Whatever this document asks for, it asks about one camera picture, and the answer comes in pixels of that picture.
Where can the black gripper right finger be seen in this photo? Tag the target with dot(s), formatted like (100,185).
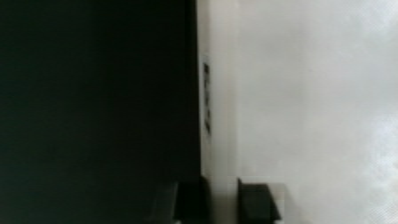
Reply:
(258,211)

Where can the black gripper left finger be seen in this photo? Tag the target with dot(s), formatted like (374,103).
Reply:
(194,203)

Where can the white square table top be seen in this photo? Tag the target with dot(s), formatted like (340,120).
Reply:
(299,104)

